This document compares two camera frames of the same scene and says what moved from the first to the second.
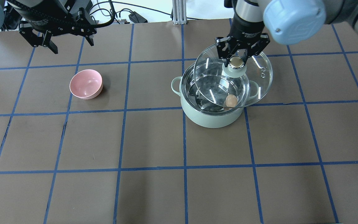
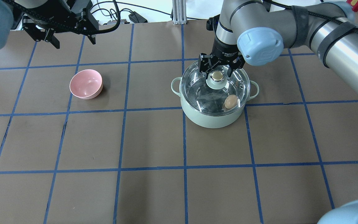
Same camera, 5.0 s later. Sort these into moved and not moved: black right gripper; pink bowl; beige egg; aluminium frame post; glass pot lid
Moved: black right gripper; glass pot lid
Not moved: pink bowl; beige egg; aluminium frame post
